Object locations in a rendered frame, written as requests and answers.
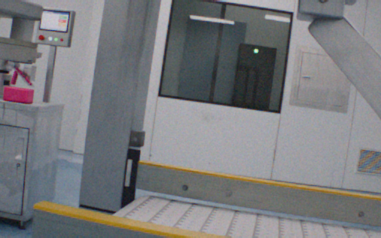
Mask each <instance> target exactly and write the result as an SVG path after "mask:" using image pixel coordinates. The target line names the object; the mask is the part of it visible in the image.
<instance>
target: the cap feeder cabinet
mask: <svg viewBox="0 0 381 238"><path fill-rule="evenodd" d="M65 105H66V104H62V103H57V102H42V101H38V100H33V103H27V104H25V103H15V102H7V101H4V100H3V96H0V217H4V218H12V219H17V220H20V223H21V225H20V226H18V229H19V230H25V227H24V226H23V222H24V221H28V220H29V219H30V218H32V217H33V211H34V209H33V206H34V204H36V203H40V202H41V201H43V200H45V201H49V202H51V201H52V200H53V199H54V196H55V194H54V190H55V184H56V169H57V163H58V152H59V141H60V136H61V124H62V113H63V109H64V106H65Z"/></svg>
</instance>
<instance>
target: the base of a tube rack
mask: <svg viewBox="0 0 381 238"><path fill-rule="evenodd" d="M37 47H38V44H37V43H33V42H30V41H21V40H17V39H11V38H6V37H0V60H13V61H17V62H27V61H29V59H31V60H32V62H33V63H36V58H37V52H38V49H37Z"/></svg>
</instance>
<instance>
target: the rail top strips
mask: <svg viewBox="0 0 381 238"><path fill-rule="evenodd" d="M138 164H143V165H147V166H155V167H160V168H164V169H172V170H178V171H182V172H195V173H199V174H203V175H211V176H216V177H221V178H226V179H234V180H243V181H247V182H255V183H259V184H264V185H276V186H281V187H285V188H296V189H301V190H305V191H318V192H322V193H329V194H337V195H341V196H342V195H345V196H349V197H360V198H364V199H369V200H370V199H372V200H379V201H381V196H380V197H379V196H375V195H371V194H360V193H355V192H348V191H340V190H337V191H335V190H331V189H327V188H316V187H312V186H307V185H296V184H291V183H287V182H275V181H270V180H266V179H261V178H248V177H244V176H239V175H231V174H227V173H222V172H210V171H205V170H200V169H191V168H187V167H183V166H174V165H169V164H165V163H157V162H152V161H147V160H140V161H139V162H138ZM33 209H38V210H41V211H45V212H51V213H55V214H59V215H65V216H69V217H73V218H79V219H84V220H88V221H94V222H98V223H102V224H108V225H111V226H115V227H120V228H124V229H128V230H134V231H139V232H143V233H152V234H157V235H161V236H167V237H172V238H234V237H229V236H219V235H214V234H210V233H203V232H199V231H195V230H184V229H180V228H176V227H168V226H165V225H160V224H153V223H149V222H145V221H137V220H134V219H129V218H123V217H119V216H115V215H108V214H104V213H100V212H93V211H89V210H85V209H79V208H74V207H70V206H64V205H60V204H57V203H52V202H49V201H45V200H43V201H41V202H40V203H36V204H34V206H33Z"/></svg>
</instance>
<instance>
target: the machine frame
mask: <svg viewBox="0 0 381 238"><path fill-rule="evenodd" d="M160 3H161V0H104V7H103V12H102V22H101V27H100V33H99V43H98V49H97V55H96V64H95V69H94V74H93V86H92V93H91V98H90V109H89V115H88V120H87V131H86V137H85V149H84V158H83V164H82V175H81V186H80V196H79V202H78V203H79V204H80V205H79V206H78V208H79V209H85V210H89V211H93V212H100V213H104V214H108V215H113V214H114V213H117V212H118V211H119V210H120V209H121V206H122V200H123V185H124V179H125V175H126V159H127V153H128V149H129V148H133V149H137V150H141V147H140V148H138V147H133V146H131V145H130V142H131V136H132V130H141V131H142V130H143V123H144V118H145V108H146V102H147V97H148V87H149V81H150V76H151V66H152V59H153V55H154V45H155V38H156V34H157V24H158V19H159V13H160Z"/></svg>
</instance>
